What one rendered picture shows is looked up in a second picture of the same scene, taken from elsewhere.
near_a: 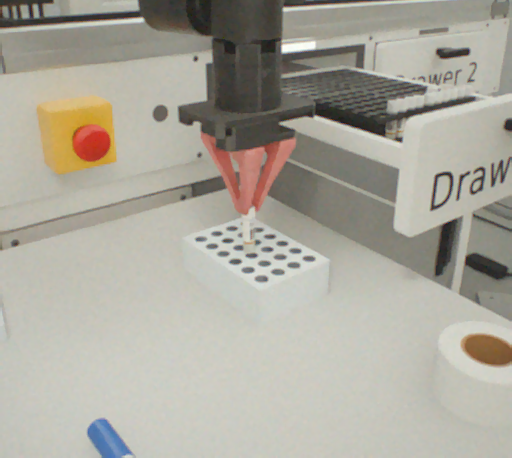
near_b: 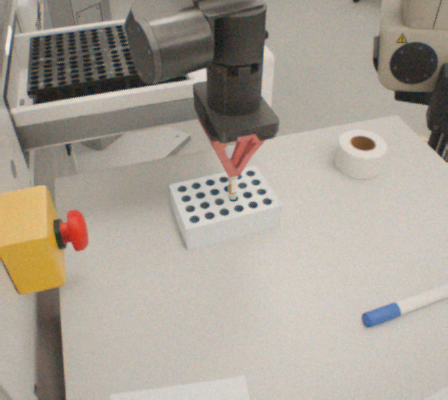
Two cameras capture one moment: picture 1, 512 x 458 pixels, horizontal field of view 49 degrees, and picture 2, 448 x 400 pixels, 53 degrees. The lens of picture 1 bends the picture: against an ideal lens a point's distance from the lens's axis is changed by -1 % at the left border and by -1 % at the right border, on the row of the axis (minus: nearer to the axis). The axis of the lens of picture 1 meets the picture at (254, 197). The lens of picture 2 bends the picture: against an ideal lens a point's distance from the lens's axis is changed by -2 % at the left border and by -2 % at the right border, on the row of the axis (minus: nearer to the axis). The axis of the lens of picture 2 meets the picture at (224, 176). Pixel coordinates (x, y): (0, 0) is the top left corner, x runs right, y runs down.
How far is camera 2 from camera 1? 0.55 m
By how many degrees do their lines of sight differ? 61
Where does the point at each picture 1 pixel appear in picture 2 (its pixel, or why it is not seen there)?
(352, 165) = not seen: hidden behind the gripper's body
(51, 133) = (52, 254)
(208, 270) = (222, 229)
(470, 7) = not seen: outside the picture
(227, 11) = (256, 41)
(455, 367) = (373, 158)
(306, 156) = (157, 119)
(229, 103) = (253, 106)
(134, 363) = (298, 298)
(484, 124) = not seen: hidden behind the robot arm
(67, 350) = (272, 338)
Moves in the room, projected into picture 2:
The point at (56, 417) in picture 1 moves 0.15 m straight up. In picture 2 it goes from (344, 347) to (377, 255)
